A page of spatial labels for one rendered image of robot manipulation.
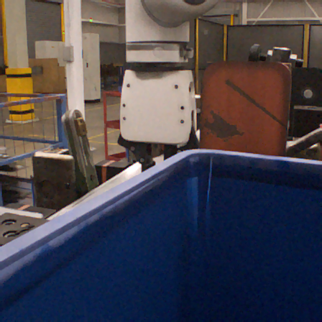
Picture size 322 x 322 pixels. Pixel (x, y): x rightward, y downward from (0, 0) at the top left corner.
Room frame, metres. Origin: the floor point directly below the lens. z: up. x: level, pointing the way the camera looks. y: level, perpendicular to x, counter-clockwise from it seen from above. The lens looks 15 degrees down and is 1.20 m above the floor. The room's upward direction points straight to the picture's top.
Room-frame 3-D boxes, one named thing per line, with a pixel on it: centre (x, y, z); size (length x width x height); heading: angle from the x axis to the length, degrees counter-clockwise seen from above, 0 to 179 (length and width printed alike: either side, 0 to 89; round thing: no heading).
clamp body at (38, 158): (0.65, 0.18, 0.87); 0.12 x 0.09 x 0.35; 71
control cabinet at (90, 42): (11.59, 2.29, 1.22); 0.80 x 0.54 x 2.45; 65
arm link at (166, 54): (0.53, 0.00, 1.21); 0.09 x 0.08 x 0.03; 71
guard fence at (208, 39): (7.19, -0.66, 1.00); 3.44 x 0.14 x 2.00; 154
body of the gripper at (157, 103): (0.53, 0.00, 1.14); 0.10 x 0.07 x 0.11; 71
